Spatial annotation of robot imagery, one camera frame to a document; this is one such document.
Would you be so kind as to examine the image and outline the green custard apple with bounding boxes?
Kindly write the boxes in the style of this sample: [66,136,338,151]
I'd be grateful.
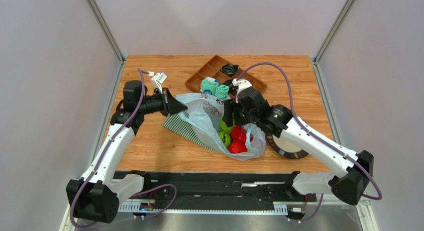
[219,115,234,134]

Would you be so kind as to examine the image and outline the red bell pepper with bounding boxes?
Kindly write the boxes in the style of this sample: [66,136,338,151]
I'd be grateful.
[230,125,247,143]

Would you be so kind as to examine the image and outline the green watermelon toy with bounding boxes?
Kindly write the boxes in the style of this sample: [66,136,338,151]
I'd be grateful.
[218,131,232,148]

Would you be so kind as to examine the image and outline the light blue printed plastic bag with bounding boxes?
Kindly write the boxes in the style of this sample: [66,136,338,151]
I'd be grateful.
[176,93,267,161]

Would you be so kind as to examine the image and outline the orange red wrinkled fruit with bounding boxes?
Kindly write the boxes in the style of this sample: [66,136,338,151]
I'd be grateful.
[227,141,247,154]

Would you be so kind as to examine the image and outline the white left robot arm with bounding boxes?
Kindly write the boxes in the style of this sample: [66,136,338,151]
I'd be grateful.
[66,80,188,229]

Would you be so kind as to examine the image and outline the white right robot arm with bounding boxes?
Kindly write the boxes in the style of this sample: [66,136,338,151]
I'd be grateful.
[223,87,374,205]

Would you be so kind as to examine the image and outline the green white striped cloth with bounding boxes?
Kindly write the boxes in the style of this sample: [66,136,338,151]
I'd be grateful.
[163,111,214,152]

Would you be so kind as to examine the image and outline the teal white sock pair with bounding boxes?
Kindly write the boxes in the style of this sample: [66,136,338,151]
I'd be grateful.
[200,77,229,100]

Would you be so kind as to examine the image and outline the brown wooden divided tray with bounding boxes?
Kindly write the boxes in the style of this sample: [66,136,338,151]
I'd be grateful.
[185,54,268,101]

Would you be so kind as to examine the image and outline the black round plate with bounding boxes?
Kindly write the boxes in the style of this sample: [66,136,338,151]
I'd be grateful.
[265,133,309,159]

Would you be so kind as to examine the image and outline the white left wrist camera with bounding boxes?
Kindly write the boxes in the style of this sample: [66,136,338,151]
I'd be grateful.
[147,71,167,94]

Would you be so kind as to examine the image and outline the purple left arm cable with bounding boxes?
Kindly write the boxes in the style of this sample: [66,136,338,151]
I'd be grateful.
[69,68,178,230]

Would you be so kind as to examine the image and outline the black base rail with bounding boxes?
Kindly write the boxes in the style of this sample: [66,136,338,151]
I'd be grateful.
[118,172,319,216]

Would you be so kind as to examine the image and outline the left aluminium frame post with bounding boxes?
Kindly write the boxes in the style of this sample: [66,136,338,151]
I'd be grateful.
[86,0,126,64]

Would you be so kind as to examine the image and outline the aluminium frame post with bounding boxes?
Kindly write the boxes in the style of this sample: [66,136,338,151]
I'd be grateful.
[86,0,126,64]
[313,0,357,64]

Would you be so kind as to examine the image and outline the right aluminium frame post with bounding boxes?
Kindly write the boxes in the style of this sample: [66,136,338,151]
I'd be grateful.
[313,0,357,64]

